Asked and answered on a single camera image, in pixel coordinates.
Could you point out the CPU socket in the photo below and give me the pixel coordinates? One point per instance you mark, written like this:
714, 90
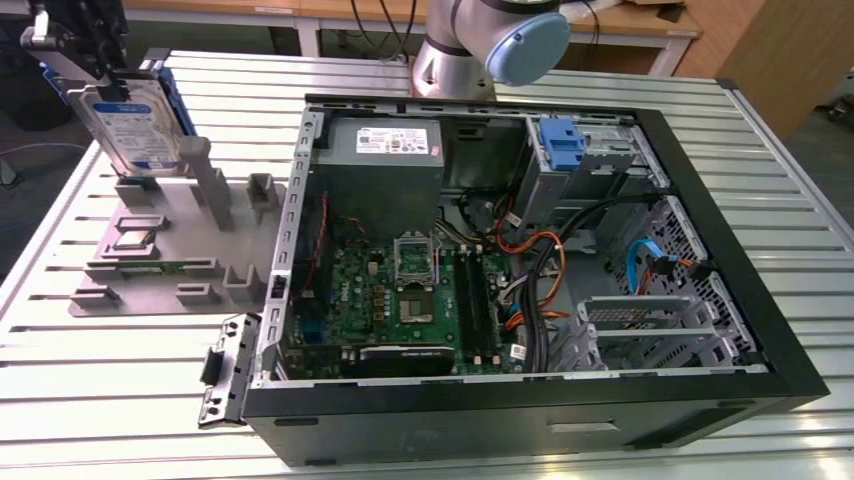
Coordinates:
424, 307

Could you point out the silver CPU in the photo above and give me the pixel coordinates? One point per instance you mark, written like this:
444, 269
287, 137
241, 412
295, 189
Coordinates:
134, 242

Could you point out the hard disk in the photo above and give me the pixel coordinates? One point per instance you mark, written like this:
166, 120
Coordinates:
134, 135

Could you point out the grey expansion card retainer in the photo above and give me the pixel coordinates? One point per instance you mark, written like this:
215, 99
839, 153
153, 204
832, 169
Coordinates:
230, 380

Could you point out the blue drive bay latch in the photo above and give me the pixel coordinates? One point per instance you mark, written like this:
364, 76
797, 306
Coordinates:
561, 145

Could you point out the grey power supply unit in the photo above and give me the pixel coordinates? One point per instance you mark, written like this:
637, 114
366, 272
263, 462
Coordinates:
381, 195

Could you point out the black RAM slot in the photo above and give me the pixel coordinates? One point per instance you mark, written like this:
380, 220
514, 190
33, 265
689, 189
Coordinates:
468, 300

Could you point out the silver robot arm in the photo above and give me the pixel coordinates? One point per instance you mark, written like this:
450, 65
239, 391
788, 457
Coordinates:
454, 70

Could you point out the green motherboard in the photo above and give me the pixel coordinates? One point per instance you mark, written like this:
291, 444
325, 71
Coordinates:
361, 295

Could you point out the green RAM stick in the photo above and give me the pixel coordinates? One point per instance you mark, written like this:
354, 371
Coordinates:
150, 270

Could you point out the black office chair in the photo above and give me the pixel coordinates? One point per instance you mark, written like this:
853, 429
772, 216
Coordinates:
27, 110

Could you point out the black graphics card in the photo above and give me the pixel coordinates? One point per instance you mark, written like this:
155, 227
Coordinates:
401, 357

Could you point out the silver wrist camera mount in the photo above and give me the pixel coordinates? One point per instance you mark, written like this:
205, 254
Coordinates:
63, 65

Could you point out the metal optical drive cage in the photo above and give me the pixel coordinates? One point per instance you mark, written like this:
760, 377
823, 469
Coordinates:
601, 175

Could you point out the black open PC case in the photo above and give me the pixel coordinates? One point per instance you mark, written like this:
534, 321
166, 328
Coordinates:
468, 425

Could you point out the brown wooden cabinet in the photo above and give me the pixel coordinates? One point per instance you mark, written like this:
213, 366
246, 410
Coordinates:
788, 50

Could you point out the grey parts rack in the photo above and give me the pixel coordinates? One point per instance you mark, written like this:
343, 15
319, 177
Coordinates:
194, 240

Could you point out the metal disk bay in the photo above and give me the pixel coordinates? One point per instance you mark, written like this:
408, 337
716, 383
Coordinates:
634, 300

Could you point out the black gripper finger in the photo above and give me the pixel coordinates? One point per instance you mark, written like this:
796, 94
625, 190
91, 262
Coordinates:
115, 90

